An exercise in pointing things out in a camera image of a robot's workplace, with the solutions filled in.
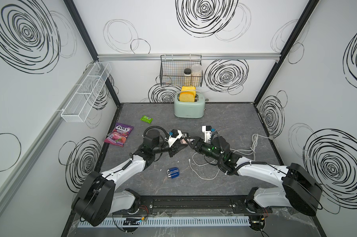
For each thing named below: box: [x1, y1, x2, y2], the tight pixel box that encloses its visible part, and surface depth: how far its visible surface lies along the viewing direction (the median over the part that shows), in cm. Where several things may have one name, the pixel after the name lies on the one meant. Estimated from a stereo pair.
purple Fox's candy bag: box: [104, 122, 135, 147], surface depth 100 cm
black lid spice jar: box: [183, 68, 192, 87], surface depth 87 cm
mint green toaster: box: [173, 93, 206, 119], surface depth 106 cm
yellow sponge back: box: [180, 85, 197, 98], surface depth 104 cm
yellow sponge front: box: [178, 91, 195, 103], surface depth 99 cm
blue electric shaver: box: [166, 167, 180, 179], surface depth 84 cm
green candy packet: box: [140, 115, 154, 124], surface depth 111 cm
